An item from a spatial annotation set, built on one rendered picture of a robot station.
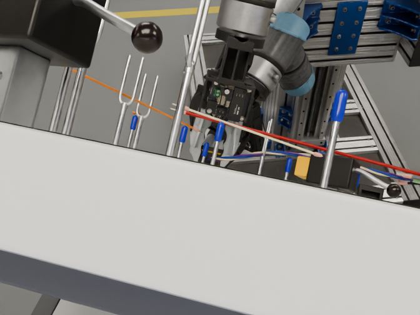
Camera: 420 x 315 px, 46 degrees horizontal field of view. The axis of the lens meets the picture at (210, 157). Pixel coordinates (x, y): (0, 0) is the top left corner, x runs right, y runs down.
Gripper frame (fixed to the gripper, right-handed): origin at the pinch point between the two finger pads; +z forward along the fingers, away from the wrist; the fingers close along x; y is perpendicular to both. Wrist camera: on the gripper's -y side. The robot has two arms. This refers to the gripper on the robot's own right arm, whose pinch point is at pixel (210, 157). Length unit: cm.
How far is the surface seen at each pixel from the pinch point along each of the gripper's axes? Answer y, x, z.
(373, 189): -12.4, 32.2, 3.4
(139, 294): 57, -5, -13
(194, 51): 39.3, -4.9, -21.1
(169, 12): -271, -35, 0
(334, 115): 44.1, 4.7, -19.9
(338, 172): 28.3, 11.3, -11.3
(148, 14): -268, -49, 4
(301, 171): 26.5, 8.2, -9.9
